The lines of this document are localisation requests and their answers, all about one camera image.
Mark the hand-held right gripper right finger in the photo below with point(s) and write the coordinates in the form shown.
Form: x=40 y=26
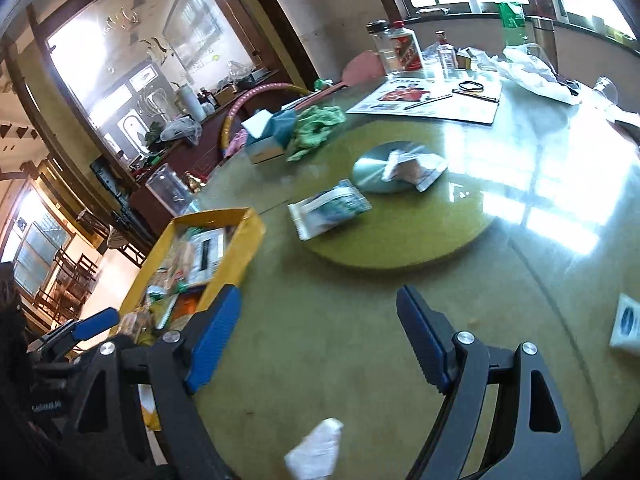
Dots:
x=430 y=345

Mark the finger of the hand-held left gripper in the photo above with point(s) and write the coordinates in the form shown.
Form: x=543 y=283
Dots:
x=95 y=322

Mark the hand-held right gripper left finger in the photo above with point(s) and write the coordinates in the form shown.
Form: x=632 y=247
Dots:
x=215 y=335

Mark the yellow cardboard box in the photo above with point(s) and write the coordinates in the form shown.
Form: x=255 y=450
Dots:
x=235 y=255

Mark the green white snack packet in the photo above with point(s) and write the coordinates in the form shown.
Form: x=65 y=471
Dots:
x=330 y=207

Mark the wooden chair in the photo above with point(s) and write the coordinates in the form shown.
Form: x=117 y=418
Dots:
x=65 y=280

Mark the round glass turntable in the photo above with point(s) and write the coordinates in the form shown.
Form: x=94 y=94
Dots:
x=425 y=220

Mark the dark wooden sideboard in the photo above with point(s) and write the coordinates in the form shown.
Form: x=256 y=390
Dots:
x=145 y=205

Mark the white crumpled tissue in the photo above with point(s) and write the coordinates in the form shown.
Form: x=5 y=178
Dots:
x=315 y=447

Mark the clear plastic cup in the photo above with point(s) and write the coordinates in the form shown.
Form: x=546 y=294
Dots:
x=167 y=185

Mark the small clear wrapped packet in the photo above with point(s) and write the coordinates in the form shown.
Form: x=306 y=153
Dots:
x=412 y=167

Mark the white blue label packet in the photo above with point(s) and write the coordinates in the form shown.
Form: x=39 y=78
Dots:
x=627 y=322

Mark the tissue box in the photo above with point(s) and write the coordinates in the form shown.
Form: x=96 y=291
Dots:
x=260 y=137

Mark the clear plastic bag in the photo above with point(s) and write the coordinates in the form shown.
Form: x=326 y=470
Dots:
x=177 y=130

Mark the green cloth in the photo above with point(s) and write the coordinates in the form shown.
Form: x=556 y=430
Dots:
x=315 y=125

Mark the white tumbler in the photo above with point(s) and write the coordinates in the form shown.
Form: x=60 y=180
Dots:
x=190 y=102

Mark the pink hula hoop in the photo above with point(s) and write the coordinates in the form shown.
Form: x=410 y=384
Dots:
x=250 y=96

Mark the dark pen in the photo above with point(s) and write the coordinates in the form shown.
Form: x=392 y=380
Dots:
x=430 y=101

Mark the printed poster sheet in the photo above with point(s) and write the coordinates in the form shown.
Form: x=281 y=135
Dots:
x=430 y=97

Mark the black elastic band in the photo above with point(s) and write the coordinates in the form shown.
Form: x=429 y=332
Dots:
x=472 y=86

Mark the pink hand fan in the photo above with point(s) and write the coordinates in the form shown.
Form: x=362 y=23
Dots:
x=360 y=67

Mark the small cardboard box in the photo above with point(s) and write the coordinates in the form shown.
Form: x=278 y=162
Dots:
x=467 y=60

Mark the small glass bottle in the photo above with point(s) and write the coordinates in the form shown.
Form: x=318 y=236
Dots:
x=446 y=55

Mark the white plastic bag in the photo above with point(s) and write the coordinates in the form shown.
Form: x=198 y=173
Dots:
x=532 y=67

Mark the white red liquor bottle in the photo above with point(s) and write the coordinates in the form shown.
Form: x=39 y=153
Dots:
x=407 y=50

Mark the clear glass jar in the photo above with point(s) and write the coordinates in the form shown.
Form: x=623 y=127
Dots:
x=382 y=45

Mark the steel thermos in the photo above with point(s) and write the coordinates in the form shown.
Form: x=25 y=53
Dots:
x=544 y=35

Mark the green plastic bottle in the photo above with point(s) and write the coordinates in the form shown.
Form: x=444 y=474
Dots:
x=512 y=15

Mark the white plastic bottle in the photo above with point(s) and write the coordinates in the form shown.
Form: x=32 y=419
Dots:
x=557 y=0

